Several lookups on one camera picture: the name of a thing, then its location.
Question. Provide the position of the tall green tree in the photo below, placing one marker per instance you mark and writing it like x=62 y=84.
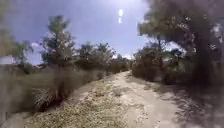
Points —
x=58 y=43

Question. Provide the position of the large dark tree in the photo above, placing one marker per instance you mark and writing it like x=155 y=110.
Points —
x=200 y=40

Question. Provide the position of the green bushes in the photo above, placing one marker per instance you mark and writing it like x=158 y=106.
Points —
x=146 y=65

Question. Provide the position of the dry brush thicket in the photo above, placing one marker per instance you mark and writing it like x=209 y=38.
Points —
x=30 y=86

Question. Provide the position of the dry grass verge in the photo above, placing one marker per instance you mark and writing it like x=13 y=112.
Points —
x=93 y=111

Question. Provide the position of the row of trees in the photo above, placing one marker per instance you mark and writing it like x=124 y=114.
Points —
x=100 y=56

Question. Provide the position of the pale dirt path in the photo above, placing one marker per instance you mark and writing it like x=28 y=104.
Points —
x=146 y=106

